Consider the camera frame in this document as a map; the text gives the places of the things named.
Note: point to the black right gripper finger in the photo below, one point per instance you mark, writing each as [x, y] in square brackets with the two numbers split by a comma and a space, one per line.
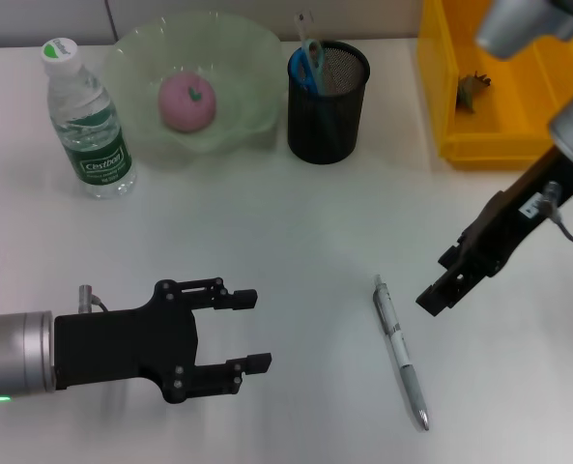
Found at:
[440, 295]
[451, 255]

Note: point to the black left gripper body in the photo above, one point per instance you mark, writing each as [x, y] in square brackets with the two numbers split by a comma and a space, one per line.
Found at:
[122, 348]

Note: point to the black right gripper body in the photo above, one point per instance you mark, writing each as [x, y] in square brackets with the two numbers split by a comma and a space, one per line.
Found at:
[518, 222]

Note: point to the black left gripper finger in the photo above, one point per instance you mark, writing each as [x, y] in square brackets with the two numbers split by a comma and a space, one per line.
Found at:
[259, 363]
[245, 298]

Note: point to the pink toy peach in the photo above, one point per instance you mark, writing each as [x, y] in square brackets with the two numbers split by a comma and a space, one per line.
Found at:
[184, 104]

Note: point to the clear green-label water bottle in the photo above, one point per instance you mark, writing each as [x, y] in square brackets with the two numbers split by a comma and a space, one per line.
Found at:
[95, 145]

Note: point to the blue scissors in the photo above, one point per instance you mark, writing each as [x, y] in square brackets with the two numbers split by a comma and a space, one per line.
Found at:
[310, 67]

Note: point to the clear plastic ruler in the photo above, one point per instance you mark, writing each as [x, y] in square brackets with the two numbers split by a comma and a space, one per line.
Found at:
[302, 29]

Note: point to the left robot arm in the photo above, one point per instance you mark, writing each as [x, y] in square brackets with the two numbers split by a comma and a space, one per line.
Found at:
[15, 357]

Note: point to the silver ballpoint pen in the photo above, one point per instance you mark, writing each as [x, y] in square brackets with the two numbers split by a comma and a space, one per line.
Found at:
[397, 338]

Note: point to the black mesh pen holder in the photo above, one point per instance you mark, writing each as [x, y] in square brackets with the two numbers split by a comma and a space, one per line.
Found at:
[327, 130]

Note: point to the translucent green fruit bowl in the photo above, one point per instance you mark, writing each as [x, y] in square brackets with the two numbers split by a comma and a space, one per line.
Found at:
[237, 96]

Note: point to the yellow plastic bin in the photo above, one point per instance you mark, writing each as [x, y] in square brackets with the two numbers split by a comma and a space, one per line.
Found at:
[508, 140]

